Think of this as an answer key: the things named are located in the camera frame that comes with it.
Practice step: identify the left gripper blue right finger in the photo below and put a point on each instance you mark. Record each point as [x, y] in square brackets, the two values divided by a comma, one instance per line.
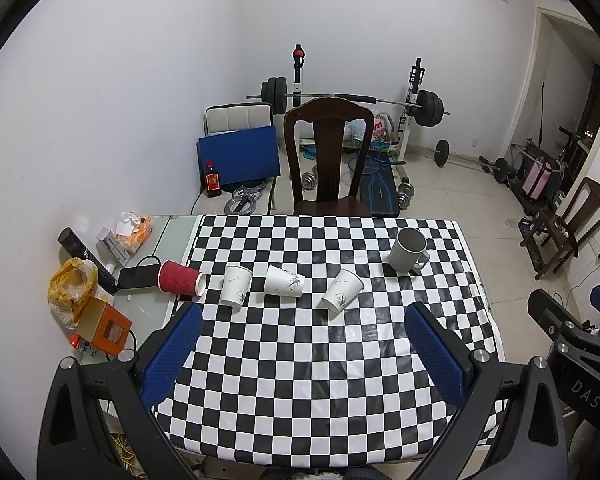
[530, 442]

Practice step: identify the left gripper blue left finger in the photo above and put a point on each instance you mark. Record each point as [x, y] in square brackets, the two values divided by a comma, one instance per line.
[75, 441]

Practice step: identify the grey ceramic mug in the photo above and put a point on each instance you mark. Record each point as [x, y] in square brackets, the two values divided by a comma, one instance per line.
[408, 253]

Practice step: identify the red paper cup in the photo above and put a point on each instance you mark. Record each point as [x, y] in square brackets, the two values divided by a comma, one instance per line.
[181, 280]

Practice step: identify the white paper cup left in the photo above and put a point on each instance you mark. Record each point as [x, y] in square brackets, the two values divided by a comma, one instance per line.
[236, 284]

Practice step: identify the white paper cup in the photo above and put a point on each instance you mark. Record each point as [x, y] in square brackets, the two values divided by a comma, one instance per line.
[283, 283]
[343, 290]
[236, 284]

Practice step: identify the white paper cup right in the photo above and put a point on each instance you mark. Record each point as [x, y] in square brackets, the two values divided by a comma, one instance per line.
[343, 290]

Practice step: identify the white paper cup middle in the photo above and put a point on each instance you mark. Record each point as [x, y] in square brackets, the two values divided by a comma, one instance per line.
[283, 283]

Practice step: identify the orange cardboard box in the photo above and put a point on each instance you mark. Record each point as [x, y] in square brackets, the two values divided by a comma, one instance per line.
[103, 326]

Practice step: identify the dark wooden chair right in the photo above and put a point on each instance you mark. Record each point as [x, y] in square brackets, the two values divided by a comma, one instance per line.
[552, 239]

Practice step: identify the dark wooden chair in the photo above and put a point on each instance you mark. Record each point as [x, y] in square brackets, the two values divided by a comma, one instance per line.
[328, 115]
[552, 239]

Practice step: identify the yellow plastic bag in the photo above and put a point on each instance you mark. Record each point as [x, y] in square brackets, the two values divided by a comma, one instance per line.
[70, 289]

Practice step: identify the black cylindrical speaker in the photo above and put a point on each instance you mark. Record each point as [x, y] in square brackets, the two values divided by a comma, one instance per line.
[75, 248]

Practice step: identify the orange tissue pack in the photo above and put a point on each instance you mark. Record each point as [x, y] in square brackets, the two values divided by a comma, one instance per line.
[132, 230]

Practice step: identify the glass side table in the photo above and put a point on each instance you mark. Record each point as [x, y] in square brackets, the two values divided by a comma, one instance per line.
[140, 299]

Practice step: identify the black white checkered tablecloth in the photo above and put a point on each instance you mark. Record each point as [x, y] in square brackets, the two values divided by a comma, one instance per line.
[285, 381]

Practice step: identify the small barbell on floor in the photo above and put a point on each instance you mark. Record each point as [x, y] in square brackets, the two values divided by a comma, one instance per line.
[498, 168]

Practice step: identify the chrome dumbbell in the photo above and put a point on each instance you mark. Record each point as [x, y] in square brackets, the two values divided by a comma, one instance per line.
[406, 192]

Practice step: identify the dark liquor bottle red cap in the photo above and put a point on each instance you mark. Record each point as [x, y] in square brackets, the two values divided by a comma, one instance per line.
[213, 181]

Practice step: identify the black blue exercise bench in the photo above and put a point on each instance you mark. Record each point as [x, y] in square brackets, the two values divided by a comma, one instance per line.
[377, 188]

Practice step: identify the barbell with black plates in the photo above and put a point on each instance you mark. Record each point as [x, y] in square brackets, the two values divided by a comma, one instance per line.
[427, 109]

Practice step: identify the blue folder board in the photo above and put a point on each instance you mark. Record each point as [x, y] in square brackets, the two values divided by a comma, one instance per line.
[241, 155]

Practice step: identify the white padded chair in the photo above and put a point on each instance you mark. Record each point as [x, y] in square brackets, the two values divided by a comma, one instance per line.
[226, 118]

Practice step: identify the white bench press rack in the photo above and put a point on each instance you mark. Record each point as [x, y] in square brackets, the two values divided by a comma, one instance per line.
[414, 85]

